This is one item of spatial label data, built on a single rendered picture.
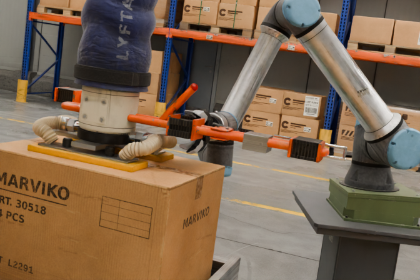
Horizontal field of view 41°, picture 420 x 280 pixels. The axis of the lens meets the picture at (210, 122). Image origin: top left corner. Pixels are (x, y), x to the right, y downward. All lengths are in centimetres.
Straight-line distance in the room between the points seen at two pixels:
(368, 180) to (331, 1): 795
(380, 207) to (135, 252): 102
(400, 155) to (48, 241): 119
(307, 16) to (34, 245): 110
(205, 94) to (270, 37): 840
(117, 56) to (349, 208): 104
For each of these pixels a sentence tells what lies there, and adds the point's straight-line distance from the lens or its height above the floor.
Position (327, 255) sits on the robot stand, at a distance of 238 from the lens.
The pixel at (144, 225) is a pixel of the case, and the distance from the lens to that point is 148.
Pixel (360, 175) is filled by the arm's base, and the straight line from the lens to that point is 225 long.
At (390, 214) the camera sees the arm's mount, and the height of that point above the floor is 80.
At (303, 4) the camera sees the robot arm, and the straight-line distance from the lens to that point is 192.
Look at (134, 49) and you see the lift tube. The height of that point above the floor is 127.
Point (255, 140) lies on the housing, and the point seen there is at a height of 108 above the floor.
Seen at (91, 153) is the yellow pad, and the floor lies 97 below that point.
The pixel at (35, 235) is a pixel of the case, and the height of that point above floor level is 73.
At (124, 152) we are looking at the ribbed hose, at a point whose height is 99.
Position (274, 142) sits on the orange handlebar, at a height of 108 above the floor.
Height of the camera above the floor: 129
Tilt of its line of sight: 7 degrees down
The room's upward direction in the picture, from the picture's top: 7 degrees clockwise
